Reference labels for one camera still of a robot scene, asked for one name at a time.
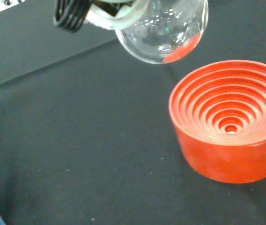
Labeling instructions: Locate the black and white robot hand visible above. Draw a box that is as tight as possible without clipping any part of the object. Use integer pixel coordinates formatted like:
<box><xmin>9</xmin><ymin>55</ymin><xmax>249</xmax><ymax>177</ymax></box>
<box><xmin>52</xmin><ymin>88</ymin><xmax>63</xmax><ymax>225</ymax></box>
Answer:
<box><xmin>52</xmin><ymin>0</ymin><xmax>153</xmax><ymax>33</ymax></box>

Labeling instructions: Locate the red ridged flask stand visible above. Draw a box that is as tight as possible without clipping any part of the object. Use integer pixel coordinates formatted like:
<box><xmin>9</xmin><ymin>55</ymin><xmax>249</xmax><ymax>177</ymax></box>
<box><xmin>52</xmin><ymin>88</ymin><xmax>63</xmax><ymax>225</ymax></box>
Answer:
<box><xmin>168</xmin><ymin>59</ymin><xmax>266</xmax><ymax>184</ymax></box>

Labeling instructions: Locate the black bench cloth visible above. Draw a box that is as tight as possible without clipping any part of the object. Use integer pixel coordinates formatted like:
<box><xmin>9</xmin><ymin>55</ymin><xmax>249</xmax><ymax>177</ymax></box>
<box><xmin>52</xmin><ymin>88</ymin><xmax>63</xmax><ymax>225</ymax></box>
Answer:
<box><xmin>0</xmin><ymin>0</ymin><xmax>266</xmax><ymax>225</ymax></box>

